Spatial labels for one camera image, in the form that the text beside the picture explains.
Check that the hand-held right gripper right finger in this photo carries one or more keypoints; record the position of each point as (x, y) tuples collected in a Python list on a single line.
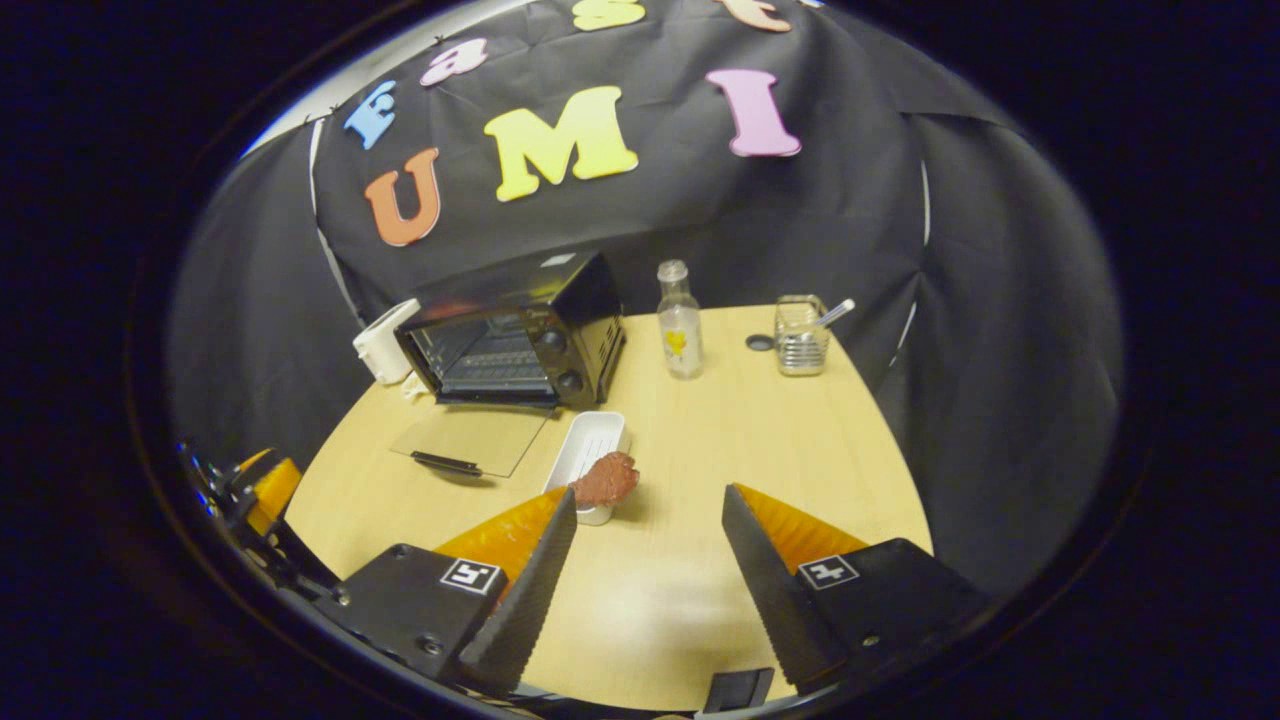
[(775, 590)]

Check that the clear glass bottle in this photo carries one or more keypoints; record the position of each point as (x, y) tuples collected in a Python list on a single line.
[(682, 340)]

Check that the brown meat piece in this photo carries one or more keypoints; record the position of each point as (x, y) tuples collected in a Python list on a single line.
[(605, 480)]

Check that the black electric oven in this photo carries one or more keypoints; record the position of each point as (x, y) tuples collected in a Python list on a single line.
[(590, 320)]

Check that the ribbed glass jar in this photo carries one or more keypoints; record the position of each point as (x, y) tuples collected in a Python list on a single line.
[(800, 350)]

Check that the white toaster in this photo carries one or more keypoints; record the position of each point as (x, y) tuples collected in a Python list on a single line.
[(385, 345)]

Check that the black table clamp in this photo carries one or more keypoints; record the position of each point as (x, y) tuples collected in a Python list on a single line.
[(738, 690)]

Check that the white rectangular dish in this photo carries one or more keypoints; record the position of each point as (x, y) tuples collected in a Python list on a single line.
[(590, 445)]

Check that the small black round cap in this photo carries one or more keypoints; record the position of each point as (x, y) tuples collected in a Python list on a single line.
[(760, 342)]

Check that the black backdrop cloth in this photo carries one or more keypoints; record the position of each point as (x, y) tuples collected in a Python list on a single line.
[(850, 200)]

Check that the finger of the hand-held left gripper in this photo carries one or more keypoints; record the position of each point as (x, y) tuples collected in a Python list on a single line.
[(248, 472), (275, 490)]

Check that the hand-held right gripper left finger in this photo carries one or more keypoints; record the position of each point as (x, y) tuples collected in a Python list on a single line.
[(525, 600)]

